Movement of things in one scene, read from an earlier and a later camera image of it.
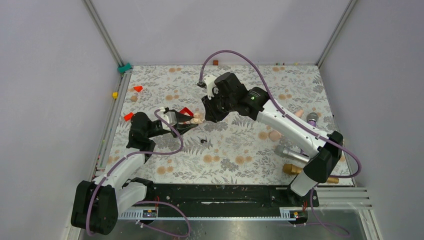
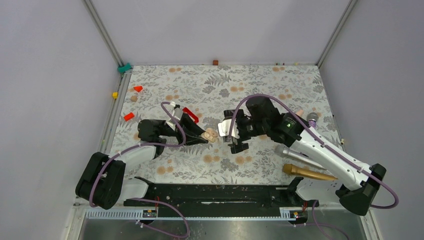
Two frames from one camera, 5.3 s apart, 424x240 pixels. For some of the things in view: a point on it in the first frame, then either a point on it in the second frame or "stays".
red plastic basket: x=186 y=110 stays
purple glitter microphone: x=312 y=118 stays
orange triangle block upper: x=138 y=88 stays
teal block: x=122 y=69 stays
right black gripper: x=211 y=115 → x=240 y=116
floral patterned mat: x=162 y=108 stays
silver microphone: x=280 y=151 stays
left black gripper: x=182 y=128 → x=189 y=126
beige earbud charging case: x=198 y=117 → x=211 y=134
